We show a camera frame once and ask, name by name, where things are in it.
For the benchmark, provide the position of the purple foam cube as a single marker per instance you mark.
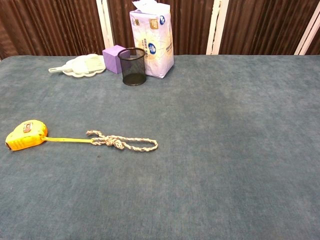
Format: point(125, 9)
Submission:
point(112, 58)

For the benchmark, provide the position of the brown pleated screen panel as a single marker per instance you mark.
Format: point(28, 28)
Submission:
point(315, 48)
point(50, 25)
point(262, 25)
point(190, 25)

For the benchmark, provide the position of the white purple tissue pack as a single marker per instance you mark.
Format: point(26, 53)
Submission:
point(157, 37)

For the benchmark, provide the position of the white flower-shaped tray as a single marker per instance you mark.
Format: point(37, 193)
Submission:
point(75, 73)

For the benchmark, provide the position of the white screen frame post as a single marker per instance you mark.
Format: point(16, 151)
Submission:
point(217, 25)
point(105, 25)
point(307, 37)

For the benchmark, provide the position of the black mesh pen cup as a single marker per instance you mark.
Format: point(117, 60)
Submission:
point(133, 72)

